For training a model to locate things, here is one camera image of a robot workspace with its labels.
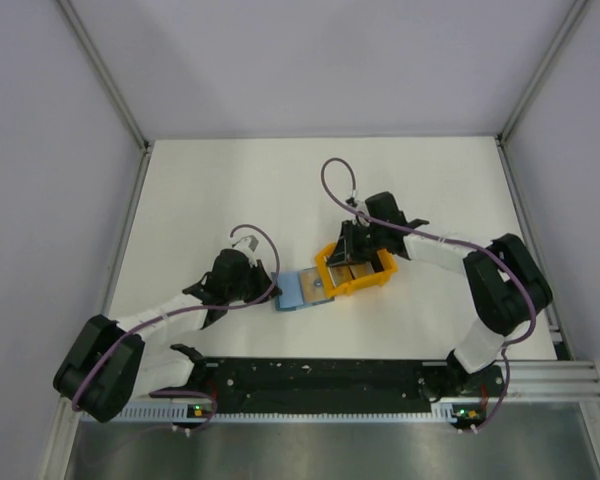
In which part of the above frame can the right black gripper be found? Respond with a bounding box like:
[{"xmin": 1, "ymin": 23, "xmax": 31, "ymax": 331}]
[{"xmin": 327, "ymin": 220, "xmax": 386, "ymax": 269}]

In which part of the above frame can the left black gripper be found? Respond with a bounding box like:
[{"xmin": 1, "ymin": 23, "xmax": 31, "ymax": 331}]
[{"xmin": 227, "ymin": 260, "xmax": 282, "ymax": 306}]

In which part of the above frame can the orange plastic card stand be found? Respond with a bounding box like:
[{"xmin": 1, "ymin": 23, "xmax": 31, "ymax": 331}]
[{"xmin": 314, "ymin": 243, "xmax": 398, "ymax": 299}]

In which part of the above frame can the gold credit card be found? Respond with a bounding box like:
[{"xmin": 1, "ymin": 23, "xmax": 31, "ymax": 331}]
[{"xmin": 299, "ymin": 268, "xmax": 332, "ymax": 306}]

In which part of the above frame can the blue leather card holder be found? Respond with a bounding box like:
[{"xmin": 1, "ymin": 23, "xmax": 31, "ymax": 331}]
[{"xmin": 275, "ymin": 270, "xmax": 322, "ymax": 312}]

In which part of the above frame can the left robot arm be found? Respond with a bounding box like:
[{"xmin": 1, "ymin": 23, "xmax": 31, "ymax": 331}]
[{"xmin": 52, "ymin": 246, "xmax": 281, "ymax": 423}]

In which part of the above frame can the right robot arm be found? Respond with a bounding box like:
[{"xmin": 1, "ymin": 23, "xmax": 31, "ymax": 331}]
[{"xmin": 326, "ymin": 192, "xmax": 553, "ymax": 396}]

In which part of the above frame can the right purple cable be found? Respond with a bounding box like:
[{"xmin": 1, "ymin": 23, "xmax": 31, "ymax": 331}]
[{"xmin": 320, "ymin": 158, "xmax": 539, "ymax": 434}]

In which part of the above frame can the purple cable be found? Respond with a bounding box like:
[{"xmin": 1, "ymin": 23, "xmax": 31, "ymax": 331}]
[
  {"xmin": 72, "ymin": 224, "xmax": 281, "ymax": 434},
  {"xmin": 320, "ymin": 158, "xmax": 539, "ymax": 434}
]

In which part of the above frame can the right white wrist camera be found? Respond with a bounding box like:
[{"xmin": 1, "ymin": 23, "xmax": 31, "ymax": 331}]
[{"xmin": 345, "ymin": 197, "xmax": 370, "ymax": 227}]

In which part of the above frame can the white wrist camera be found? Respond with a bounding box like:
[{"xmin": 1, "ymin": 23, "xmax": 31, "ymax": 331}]
[
  {"xmin": 230, "ymin": 235, "xmax": 259, "ymax": 266},
  {"xmin": 345, "ymin": 197, "xmax": 370, "ymax": 227}
]

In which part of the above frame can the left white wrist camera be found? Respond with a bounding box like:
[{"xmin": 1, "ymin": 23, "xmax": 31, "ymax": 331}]
[{"xmin": 230, "ymin": 235, "xmax": 259, "ymax": 266}]

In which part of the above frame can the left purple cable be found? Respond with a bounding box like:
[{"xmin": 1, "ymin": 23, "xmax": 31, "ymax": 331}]
[{"xmin": 72, "ymin": 224, "xmax": 281, "ymax": 434}]

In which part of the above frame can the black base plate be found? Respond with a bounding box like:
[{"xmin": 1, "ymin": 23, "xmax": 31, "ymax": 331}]
[{"xmin": 160, "ymin": 357, "xmax": 504, "ymax": 414}]

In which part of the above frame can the grey cable duct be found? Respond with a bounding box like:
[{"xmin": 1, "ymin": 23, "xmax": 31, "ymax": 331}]
[{"xmin": 112, "ymin": 402, "xmax": 457, "ymax": 424}]

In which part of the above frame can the aluminium frame rail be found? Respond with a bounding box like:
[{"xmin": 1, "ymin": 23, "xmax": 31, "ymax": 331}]
[{"xmin": 59, "ymin": 362, "xmax": 600, "ymax": 401}]

